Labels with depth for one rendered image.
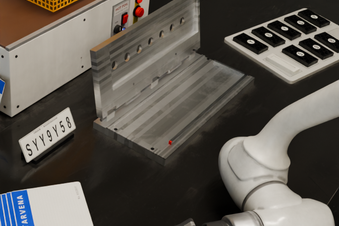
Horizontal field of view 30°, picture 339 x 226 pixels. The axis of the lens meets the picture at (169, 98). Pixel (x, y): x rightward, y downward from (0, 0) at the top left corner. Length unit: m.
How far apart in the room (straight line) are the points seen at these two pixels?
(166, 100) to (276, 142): 0.45
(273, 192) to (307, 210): 0.07
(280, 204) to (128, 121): 0.49
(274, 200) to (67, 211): 0.38
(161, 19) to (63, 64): 0.27
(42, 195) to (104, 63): 0.37
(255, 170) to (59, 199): 0.37
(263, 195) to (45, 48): 0.64
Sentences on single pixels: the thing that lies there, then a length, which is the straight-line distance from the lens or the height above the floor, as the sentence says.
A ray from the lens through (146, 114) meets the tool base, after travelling 1.54.
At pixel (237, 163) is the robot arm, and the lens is 1.25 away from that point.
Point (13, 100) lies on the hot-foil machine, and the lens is 1.51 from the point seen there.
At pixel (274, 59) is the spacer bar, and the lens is 1.84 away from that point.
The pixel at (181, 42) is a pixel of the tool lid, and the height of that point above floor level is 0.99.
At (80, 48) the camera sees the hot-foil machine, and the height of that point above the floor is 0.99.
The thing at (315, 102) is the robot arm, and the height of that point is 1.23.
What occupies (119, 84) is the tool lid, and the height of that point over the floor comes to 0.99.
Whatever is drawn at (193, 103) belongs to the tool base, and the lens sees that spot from 1.60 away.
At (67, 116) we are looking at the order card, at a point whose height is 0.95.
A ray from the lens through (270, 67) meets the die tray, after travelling 1.83.
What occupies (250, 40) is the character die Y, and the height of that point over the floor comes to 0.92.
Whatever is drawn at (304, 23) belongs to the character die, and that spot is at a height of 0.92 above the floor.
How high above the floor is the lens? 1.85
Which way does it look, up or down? 36 degrees down
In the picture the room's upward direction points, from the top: 8 degrees clockwise
